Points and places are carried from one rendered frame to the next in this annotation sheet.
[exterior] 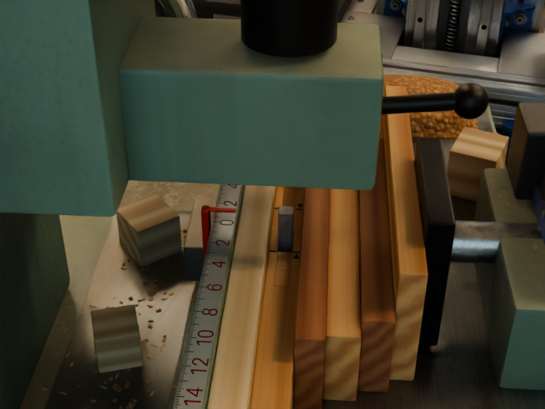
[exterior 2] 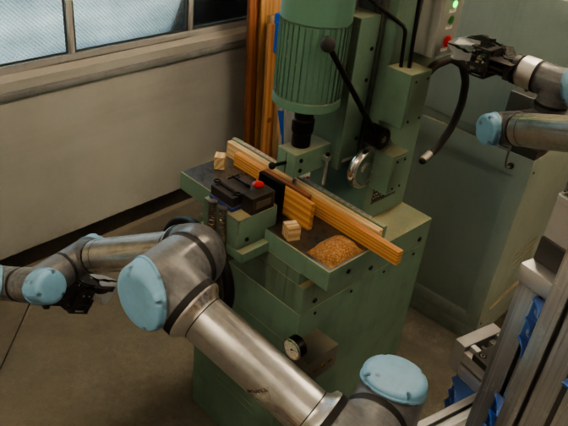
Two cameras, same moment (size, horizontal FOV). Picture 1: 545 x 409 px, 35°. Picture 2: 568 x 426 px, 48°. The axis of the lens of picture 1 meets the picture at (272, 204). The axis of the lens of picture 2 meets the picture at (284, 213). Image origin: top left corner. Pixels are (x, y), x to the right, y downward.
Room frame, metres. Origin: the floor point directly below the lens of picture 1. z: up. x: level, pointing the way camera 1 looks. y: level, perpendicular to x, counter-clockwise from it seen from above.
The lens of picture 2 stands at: (1.39, -1.24, 1.84)
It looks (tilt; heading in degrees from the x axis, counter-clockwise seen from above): 32 degrees down; 129
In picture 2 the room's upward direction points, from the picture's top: 7 degrees clockwise
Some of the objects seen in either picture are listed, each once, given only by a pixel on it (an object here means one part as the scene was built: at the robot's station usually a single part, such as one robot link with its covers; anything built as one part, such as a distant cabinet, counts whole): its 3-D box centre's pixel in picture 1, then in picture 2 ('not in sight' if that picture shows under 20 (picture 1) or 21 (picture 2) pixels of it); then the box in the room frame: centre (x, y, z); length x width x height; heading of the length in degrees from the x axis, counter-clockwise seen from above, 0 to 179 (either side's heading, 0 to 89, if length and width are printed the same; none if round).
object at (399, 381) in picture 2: not in sight; (388, 399); (1.07, -0.49, 0.98); 0.13 x 0.12 x 0.14; 101
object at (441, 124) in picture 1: (403, 96); (335, 246); (0.67, -0.11, 0.91); 0.12 x 0.09 x 0.03; 86
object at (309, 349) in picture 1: (313, 270); (286, 190); (0.42, -0.03, 0.93); 0.18 x 0.02 x 0.06; 176
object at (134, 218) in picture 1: (149, 230); not in sight; (0.60, 0.11, 0.82); 0.04 x 0.04 x 0.04; 36
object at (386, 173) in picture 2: not in sight; (385, 166); (0.60, 0.17, 1.02); 0.09 x 0.07 x 0.12; 176
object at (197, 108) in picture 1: (252, 111); (303, 158); (0.44, 0.01, 1.03); 0.14 x 0.07 x 0.09; 86
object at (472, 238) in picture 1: (477, 241); (262, 195); (0.42, -0.12, 0.95); 0.09 x 0.07 x 0.09; 176
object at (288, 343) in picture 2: not in sight; (296, 349); (0.68, -0.24, 0.65); 0.06 x 0.04 x 0.08; 176
